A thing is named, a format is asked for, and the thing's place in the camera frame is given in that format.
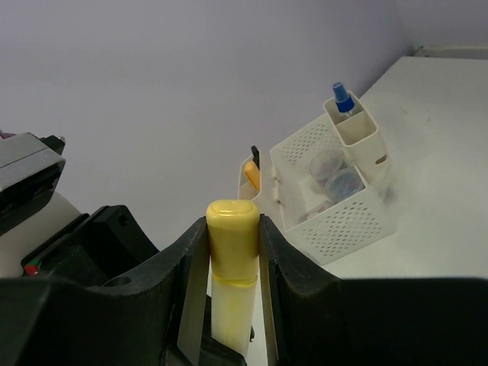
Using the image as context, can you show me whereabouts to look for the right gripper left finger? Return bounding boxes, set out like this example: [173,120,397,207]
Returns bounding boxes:
[1,219,208,365]

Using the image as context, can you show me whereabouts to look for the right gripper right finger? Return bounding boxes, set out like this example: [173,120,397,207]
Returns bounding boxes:
[259,216,487,365]

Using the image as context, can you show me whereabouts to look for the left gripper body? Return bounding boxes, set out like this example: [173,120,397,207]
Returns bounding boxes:
[21,205,159,286]

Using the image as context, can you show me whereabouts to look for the yellow highlighter marker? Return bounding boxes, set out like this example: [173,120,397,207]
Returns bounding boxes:
[210,274,258,358]

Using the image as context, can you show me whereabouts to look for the yellow marker cap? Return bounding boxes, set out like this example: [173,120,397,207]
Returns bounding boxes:
[206,200,260,283]

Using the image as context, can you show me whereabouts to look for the clear jar blue beads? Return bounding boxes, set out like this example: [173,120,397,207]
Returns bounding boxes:
[325,168,364,203]

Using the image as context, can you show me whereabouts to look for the clear jar purple contents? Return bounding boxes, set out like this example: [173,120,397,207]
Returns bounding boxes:
[309,149,346,185]

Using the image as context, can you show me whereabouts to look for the orange marker cap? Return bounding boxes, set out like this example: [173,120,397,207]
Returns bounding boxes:
[244,161,260,191]

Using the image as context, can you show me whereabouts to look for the black handled scissors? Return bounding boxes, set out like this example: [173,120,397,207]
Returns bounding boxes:
[251,146,260,169]

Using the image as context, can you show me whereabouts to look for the clear spray bottle blue cap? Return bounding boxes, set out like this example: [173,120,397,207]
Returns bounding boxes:
[332,82,355,117]

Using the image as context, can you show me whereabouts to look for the clear organizer bin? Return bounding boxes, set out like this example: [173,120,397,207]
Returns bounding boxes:
[270,114,396,265]

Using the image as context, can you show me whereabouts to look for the cream divided box front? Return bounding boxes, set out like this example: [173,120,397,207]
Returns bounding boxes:
[238,156,260,201]

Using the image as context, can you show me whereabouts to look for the cream divided box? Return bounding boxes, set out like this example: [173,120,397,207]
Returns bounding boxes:
[323,93,390,176]
[238,156,260,201]

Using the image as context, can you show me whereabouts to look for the cream divided box rear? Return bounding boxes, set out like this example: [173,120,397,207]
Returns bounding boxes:
[323,93,390,176]

